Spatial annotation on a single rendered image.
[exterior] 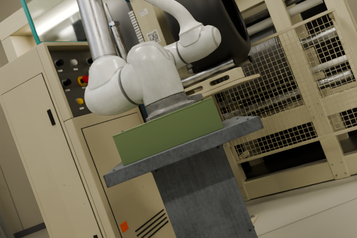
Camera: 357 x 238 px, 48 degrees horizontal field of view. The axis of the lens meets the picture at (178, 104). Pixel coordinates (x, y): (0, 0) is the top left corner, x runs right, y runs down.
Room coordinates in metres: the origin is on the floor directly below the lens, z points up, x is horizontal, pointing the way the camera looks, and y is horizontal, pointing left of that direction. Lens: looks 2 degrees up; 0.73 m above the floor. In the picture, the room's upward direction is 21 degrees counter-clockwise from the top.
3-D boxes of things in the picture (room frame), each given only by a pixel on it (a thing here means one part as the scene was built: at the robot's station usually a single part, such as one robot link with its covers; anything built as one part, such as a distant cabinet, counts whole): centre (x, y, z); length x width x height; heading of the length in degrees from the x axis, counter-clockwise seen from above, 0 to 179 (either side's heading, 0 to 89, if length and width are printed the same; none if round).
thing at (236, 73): (2.15, -0.20, 0.84); 0.36 x 0.09 x 0.06; 62
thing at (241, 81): (2.27, -0.27, 0.80); 0.37 x 0.36 x 0.02; 152
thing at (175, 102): (1.44, 0.02, 0.78); 0.22 x 0.18 x 0.06; 95
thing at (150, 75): (1.44, 0.05, 0.92); 0.18 x 0.16 x 0.22; 61
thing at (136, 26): (2.39, 0.06, 1.19); 0.05 x 0.04 x 0.48; 152
